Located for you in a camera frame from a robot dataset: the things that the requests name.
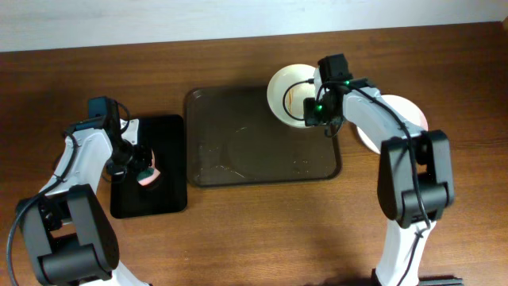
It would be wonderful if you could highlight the green and pink sponge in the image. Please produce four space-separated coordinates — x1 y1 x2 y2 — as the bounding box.
137 159 160 187

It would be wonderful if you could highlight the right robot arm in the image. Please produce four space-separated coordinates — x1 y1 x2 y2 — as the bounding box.
304 64 455 286

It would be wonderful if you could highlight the cream plate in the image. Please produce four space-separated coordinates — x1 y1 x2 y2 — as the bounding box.
267 64 315 129

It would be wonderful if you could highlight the brown plastic serving tray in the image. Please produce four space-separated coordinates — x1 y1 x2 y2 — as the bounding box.
185 87 342 187

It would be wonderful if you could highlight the black rectangular tray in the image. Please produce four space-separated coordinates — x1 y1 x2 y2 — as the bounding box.
110 115 187 218

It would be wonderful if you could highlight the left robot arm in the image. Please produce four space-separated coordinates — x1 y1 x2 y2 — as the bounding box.
6 115 152 285

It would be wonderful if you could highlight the pale blue plate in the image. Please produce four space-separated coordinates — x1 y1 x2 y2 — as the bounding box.
377 95 429 133

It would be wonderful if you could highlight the white plate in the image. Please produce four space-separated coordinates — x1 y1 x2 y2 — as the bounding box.
356 127 382 155

